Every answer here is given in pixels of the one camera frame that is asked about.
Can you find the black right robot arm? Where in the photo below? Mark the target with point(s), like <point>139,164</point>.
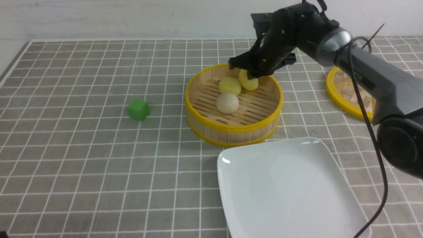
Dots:
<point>398,95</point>

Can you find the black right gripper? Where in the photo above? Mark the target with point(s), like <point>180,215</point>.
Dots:
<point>273,50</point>

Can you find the white steamed bun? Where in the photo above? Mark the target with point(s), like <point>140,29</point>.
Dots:
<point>227,103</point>

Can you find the grey checkered tablecloth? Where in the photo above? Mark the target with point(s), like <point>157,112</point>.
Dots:
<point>74,165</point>

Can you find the yellow steamed bun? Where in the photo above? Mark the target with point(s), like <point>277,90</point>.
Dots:
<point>229,85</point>
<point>247,82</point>

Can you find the green cube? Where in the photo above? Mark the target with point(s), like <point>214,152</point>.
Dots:
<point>138,109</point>

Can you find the bamboo steamer lid yellow rim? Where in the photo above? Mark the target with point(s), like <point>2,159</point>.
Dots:
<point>341,91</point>

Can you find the white square plate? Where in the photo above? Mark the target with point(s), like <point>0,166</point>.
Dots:
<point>289,188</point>

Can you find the bamboo steamer basket yellow rim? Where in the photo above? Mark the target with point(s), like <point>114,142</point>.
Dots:
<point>256,119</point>

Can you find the yellow steamed bun back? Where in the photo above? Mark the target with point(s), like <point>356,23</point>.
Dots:
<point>247,82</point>

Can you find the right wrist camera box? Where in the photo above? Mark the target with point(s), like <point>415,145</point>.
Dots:
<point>261,22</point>

